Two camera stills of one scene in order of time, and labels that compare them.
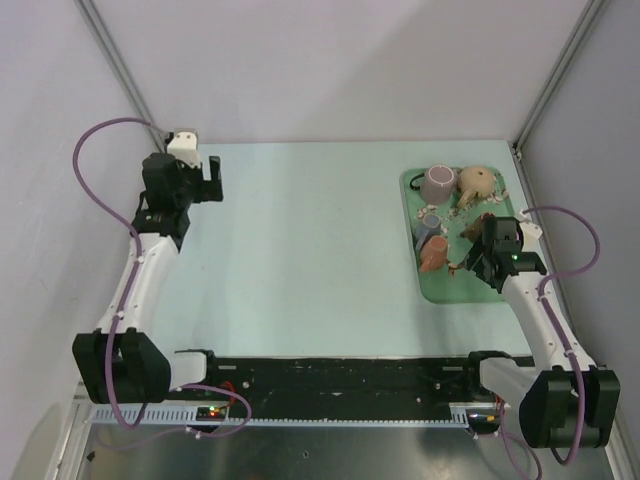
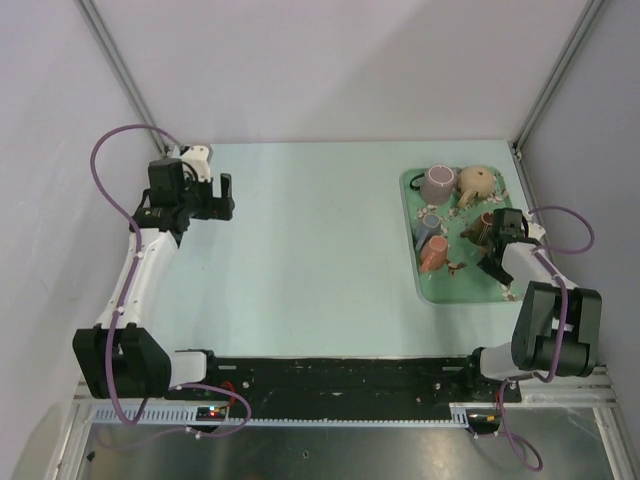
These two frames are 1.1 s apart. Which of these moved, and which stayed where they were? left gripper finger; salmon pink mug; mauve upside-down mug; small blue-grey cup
Moved: left gripper finger
Stayed: small blue-grey cup; mauve upside-down mug; salmon pink mug
